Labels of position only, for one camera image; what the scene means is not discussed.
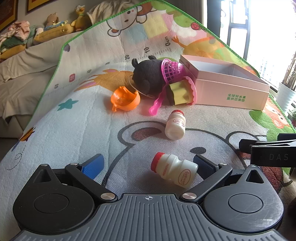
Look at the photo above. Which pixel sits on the white crumpled cloth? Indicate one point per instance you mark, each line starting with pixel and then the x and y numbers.
pixel 111 9

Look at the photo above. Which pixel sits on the tall white flower pot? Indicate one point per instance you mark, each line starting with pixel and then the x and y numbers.
pixel 285 96

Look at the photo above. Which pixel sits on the white-capped yogurt drink bottle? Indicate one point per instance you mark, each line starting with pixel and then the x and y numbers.
pixel 174 127

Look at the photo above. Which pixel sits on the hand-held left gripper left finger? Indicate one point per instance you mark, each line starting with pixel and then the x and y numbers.
pixel 92 165

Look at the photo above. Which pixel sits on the yellow duck plush toy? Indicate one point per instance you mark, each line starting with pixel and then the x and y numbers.
pixel 81 18

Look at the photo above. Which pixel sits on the black framed window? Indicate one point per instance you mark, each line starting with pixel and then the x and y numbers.
pixel 266 30

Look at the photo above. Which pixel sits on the beige covered sofa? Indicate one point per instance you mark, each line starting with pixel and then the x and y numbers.
pixel 23 69

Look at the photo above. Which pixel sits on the pile of clothes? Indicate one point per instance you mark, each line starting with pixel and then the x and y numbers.
pixel 13 32

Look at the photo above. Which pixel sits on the brown bear plush toy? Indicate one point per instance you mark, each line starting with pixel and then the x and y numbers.
pixel 52 19

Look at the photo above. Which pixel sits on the cartoon printed play mat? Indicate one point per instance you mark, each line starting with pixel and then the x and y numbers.
pixel 69 129

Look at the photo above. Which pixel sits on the pink plastic toy basket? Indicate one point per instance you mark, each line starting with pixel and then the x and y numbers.
pixel 171 71

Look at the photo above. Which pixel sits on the pink cardboard box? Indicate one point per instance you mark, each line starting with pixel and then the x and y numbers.
pixel 231 95

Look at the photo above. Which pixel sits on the orange plastic toy pot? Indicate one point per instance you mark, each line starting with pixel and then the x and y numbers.
pixel 129 102

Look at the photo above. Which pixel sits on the yellow cushion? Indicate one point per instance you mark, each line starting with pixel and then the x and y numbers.
pixel 11 52

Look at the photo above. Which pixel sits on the black plush toy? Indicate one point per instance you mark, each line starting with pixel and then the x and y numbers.
pixel 145 74

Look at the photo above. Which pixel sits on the red-capped yogurt drink bottle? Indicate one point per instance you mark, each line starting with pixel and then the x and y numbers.
pixel 175 170

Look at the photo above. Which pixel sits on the framed wall picture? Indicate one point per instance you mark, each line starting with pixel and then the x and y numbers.
pixel 39 5
pixel 8 14

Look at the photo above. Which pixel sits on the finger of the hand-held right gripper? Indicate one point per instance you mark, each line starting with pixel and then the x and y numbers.
pixel 246 144

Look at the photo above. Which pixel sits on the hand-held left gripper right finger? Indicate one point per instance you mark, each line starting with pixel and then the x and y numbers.
pixel 203 165

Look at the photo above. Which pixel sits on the pink plastic toy spoon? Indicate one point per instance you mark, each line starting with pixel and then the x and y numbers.
pixel 153 110

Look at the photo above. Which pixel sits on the pink toy fries holder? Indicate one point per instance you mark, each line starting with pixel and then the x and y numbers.
pixel 180 92

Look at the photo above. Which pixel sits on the long yellow plush toy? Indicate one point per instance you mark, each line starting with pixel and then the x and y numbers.
pixel 55 32

